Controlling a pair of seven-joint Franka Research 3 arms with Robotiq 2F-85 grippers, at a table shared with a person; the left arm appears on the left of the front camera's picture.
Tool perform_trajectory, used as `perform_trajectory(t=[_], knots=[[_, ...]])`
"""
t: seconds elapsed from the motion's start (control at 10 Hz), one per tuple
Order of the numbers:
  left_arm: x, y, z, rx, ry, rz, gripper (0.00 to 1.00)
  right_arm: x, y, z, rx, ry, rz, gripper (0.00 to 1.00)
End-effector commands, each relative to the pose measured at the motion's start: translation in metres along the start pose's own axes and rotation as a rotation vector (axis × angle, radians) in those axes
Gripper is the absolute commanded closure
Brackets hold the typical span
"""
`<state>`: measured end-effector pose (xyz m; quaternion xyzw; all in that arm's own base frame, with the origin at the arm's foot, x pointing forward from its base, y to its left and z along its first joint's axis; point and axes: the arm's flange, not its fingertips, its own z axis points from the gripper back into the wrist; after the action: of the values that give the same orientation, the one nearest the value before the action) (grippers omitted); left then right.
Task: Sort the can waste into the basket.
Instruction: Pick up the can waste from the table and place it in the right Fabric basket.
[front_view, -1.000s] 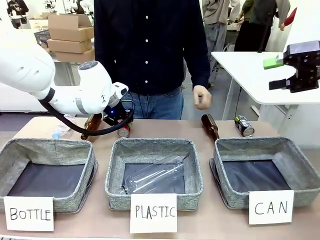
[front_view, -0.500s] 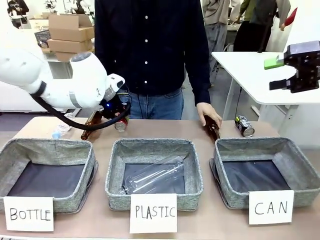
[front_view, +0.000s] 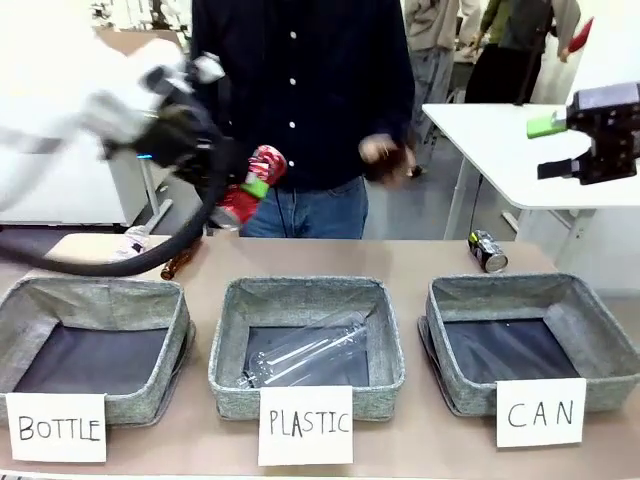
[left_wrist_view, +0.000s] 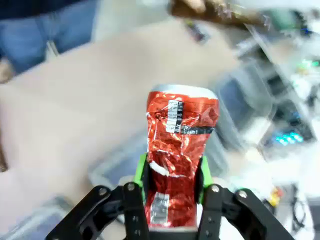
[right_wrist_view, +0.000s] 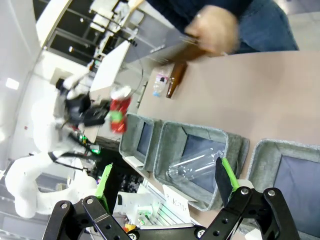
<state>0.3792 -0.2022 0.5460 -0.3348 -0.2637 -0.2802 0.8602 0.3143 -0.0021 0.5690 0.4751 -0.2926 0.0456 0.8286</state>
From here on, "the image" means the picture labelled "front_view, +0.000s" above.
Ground brown glass bottle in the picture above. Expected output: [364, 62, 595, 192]
[159, 248, 195, 281]

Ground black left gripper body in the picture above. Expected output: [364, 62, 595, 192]
[134, 102, 236, 189]

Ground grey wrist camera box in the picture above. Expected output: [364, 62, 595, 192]
[571, 81, 640, 112]

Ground person in dark shirt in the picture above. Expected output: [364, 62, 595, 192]
[188, 0, 417, 240]

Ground white background table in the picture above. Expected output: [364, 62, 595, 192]
[421, 101, 640, 241]

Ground red object in hand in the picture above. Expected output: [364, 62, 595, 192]
[568, 16, 596, 53]

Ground bystander in beige clothes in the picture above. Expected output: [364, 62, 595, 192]
[402, 0, 484, 179]

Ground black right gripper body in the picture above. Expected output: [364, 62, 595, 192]
[566, 105, 640, 187]

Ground grey fabric basket plastic label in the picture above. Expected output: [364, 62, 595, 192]
[207, 275, 407, 421]

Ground white paper sign CAN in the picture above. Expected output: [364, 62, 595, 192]
[495, 377, 588, 449]

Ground white paper sign BOTTLE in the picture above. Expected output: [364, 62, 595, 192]
[5, 391, 109, 464]

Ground bystander in dark clothes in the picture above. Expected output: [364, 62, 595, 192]
[463, 0, 584, 107]

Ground crumpled clear labelled bottle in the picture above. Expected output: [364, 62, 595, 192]
[107, 224, 154, 265]

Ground black drink can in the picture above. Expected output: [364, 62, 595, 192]
[467, 229, 510, 274]

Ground white paper sign PLASTIC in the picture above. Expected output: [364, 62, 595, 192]
[257, 385, 355, 468]

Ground grey fabric basket bottle label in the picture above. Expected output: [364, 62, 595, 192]
[0, 276, 197, 426]

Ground grey fabric basket can label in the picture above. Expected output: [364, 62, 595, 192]
[417, 272, 640, 418]

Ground cardboard box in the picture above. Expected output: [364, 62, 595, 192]
[93, 25, 187, 57]

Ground person's left hand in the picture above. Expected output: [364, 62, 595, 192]
[358, 133, 417, 182]

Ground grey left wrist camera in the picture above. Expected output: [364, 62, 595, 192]
[187, 51, 227, 85]

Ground clear plastic bottle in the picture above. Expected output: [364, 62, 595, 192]
[234, 309, 371, 392]

